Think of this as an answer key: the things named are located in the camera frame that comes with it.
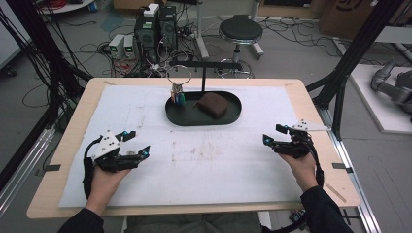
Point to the person's left hand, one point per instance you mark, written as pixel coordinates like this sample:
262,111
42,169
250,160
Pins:
107,186

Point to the black computer tower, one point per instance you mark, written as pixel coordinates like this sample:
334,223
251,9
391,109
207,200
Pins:
168,29
147,39

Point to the black round stool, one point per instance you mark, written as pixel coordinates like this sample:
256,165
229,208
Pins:
241,30

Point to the black oval tray with hanger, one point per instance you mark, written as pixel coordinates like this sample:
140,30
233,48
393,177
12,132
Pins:
191,113

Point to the aluminium rail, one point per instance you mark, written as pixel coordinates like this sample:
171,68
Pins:
26,168
353,181

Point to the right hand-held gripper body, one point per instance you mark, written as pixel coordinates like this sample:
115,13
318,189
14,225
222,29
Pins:
296,147

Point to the white table mat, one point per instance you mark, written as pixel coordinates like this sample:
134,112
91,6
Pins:
194,168

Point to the black tape piece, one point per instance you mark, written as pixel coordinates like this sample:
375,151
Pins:
341,167
51,168

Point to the brown leather key pouch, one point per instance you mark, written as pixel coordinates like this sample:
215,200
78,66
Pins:
213,104

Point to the brown cardboard box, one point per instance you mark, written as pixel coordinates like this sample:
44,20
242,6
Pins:
343,16

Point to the grey bench power supply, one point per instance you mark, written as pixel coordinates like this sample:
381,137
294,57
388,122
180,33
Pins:
116,45
129,47

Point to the person's right hand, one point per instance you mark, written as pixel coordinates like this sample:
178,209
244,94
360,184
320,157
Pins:
302,171

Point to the white box on tower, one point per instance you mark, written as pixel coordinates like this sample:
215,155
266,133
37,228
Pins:
151,9

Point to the grey metal desk leg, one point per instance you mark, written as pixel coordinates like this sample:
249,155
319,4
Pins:
200,32

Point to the white platform board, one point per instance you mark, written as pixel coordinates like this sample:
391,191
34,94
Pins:
372,103

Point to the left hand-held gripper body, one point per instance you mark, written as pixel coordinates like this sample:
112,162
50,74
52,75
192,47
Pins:
110,158

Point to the black metal frame post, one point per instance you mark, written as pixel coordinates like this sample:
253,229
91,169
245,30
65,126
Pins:
356,51

